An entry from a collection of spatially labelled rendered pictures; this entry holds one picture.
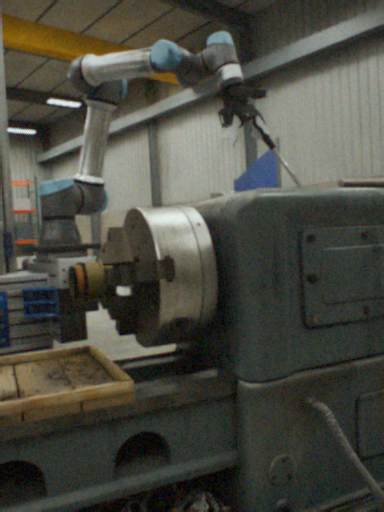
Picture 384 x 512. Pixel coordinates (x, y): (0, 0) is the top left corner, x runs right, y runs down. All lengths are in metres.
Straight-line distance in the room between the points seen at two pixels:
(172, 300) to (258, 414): 0.29
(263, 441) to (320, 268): 0.38
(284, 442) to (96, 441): 0.39
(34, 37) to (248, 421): 12.12
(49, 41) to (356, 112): 7.73
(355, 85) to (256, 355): 11.76
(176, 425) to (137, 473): 0.12
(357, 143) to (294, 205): 11.29
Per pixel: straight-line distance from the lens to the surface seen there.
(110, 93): 1.71
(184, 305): 0.92
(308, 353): 1.03
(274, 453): 1.04
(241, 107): 1.38
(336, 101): 12.76
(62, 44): 12.99
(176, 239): 0.92
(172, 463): 0.99
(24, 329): 1.59
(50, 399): 0.85
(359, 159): 12.15
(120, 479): 0.97
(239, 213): 0.91
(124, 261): 1.03
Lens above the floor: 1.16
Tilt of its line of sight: 3 degrees down
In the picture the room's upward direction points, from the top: 3 degrees counter-clockwise
